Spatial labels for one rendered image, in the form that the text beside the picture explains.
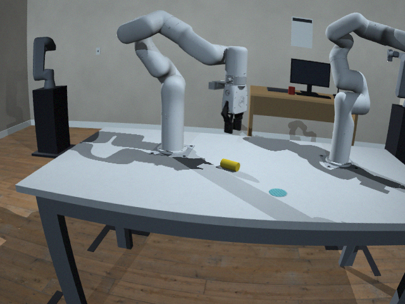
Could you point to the yellow cylinder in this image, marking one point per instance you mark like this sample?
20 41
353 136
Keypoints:
231 165

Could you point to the cyan circle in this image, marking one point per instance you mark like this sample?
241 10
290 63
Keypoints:
277 192

